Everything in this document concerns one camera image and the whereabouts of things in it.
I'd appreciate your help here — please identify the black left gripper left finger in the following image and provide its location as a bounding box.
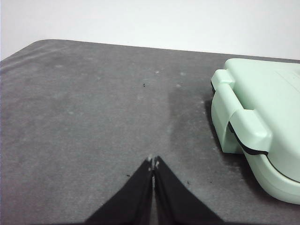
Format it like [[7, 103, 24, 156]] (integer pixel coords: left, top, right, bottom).
[[85, 156, 154, 223]]

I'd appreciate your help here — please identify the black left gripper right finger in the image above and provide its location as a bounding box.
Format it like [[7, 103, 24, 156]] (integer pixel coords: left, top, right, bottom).
[[153, 156, 222, 223]]

